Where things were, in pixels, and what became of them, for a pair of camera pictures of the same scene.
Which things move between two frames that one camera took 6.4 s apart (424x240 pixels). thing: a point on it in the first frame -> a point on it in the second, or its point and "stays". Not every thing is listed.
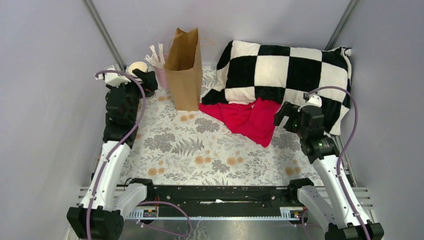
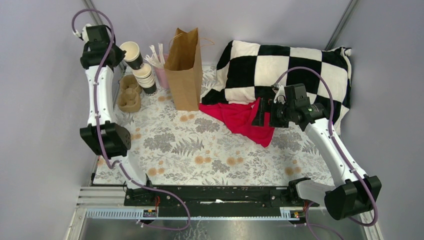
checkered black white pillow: (249, 71) stays
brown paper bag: (184, 68) stays
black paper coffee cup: (142, 66) -> (133, 58)
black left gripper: (149, 78) -> (119, 55)
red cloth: (255, 122) stays
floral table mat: (173, 145) stays
